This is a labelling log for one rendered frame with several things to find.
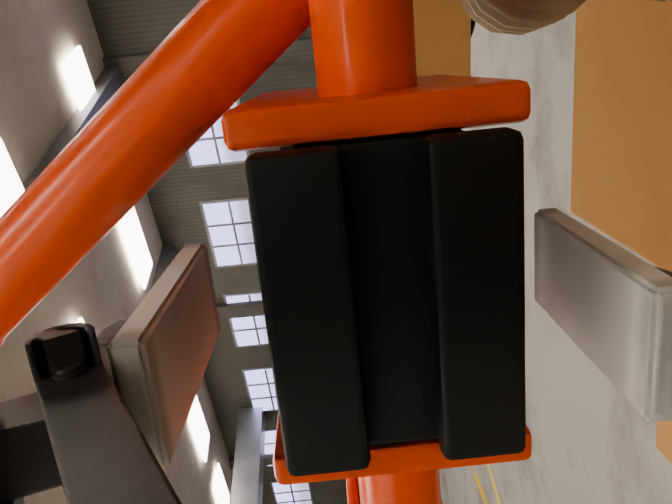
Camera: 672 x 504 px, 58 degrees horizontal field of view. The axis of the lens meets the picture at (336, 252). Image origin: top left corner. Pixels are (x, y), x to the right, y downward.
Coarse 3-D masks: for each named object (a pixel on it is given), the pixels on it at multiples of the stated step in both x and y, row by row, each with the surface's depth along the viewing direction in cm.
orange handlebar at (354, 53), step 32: (320, 0) 12; (352, 0) 12; (384, 0) 12; (320, 32) 12; (352, 32) 12; (384, 32) 12; (320, 64) 13; (352, 64) 12; (384, 64) 12; (352, 480) 20; (384, 480) 15; (416, 480) 15
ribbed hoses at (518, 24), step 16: (464, 0) 20; (480, 0) 19; (496, 0) 18; (512, 0) 17; (528, 0) 16; (544, 0) 16; (560, 0) 16; (576, 0) 17; (656, 0) 12; (480, 16) 20; (496, 16) 19; (512, 16) 18; (528, 16) 18; (544, 16) 18; (560, 16) 18; (496, 32) 21; (512, 32) 21; (528, 32) 20
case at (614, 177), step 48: (624, 0) 28; (576, 48) 33; (624, 48) 28; (576, 96) 34; (624, 96) 28; (576, 144) 34; (624, 144) 29; (576, 192) 35; (624, 192) 29; (624, 240) 30
